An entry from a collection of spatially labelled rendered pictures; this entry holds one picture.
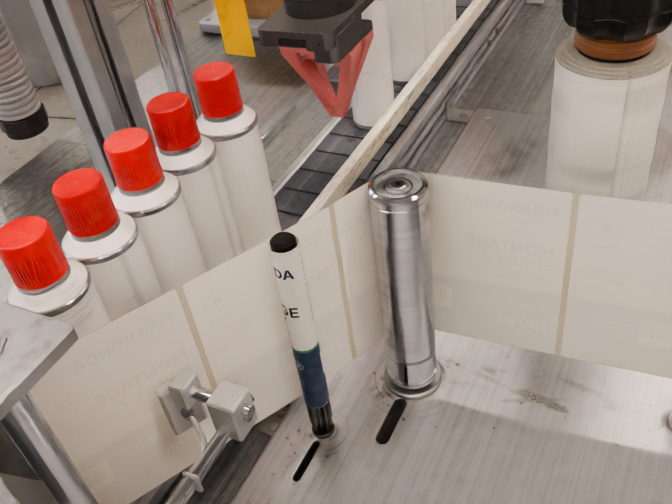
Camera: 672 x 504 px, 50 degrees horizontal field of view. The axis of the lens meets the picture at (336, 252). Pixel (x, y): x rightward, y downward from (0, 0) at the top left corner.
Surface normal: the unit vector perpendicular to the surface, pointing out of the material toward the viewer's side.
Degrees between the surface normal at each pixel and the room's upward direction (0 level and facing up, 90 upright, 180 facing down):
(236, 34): 90
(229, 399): 0
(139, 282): 90
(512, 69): 0
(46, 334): 0
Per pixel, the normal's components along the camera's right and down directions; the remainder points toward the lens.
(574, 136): -0.74, 0.52
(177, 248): 0.61, 0.46
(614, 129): -0.14, 0.67
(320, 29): -0.15, -0.77
